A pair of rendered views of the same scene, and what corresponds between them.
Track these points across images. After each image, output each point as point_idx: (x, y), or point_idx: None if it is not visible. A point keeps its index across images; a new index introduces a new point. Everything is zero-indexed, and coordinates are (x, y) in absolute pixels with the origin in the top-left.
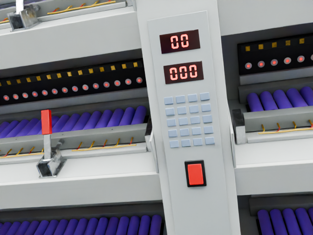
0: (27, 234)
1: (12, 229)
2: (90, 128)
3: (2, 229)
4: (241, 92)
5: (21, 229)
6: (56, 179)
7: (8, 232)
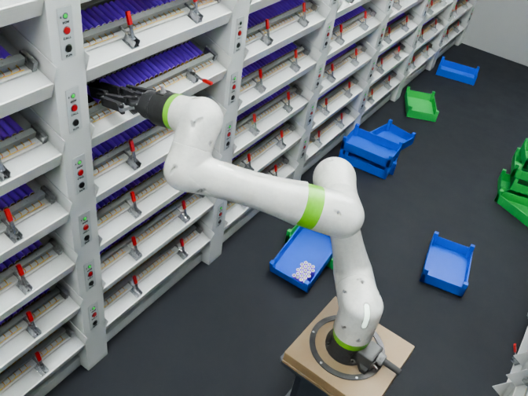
0: (141, 1)
1: (127, 1)
2: None
3: (122, 3)
4: None
5: (133, 0)
6: None
7: (128, 3)
